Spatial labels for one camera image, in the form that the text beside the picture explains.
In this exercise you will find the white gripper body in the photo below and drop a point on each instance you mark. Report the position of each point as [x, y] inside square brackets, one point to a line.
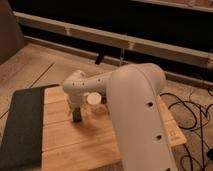
[75, 102]

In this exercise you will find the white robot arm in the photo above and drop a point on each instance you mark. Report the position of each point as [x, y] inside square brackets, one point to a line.
[131, 92]

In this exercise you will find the white paper cup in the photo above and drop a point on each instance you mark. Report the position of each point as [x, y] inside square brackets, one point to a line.
[94, 101]

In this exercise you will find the wooden shelf rail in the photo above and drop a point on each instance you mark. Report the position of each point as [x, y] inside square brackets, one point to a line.
[139, 45]

